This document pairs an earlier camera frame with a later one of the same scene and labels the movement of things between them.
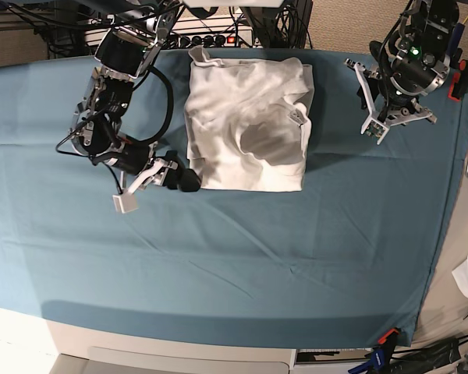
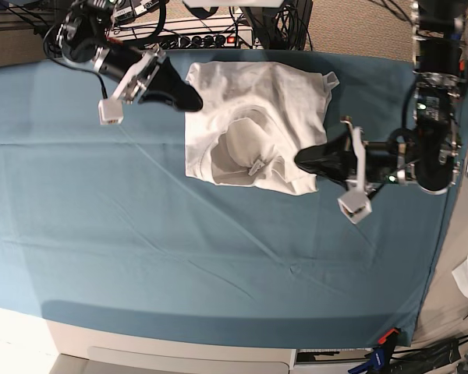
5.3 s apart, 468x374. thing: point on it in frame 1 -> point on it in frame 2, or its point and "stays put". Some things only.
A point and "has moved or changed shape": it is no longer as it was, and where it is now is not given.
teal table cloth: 352,258 stays put
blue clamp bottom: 377,361 stays put
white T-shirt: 247,121 has moved or changed shape
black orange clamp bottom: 389,340 stays put
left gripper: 391,114 -> 360,164
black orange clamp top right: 462,79 stays put
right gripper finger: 181,178 -> 167,82
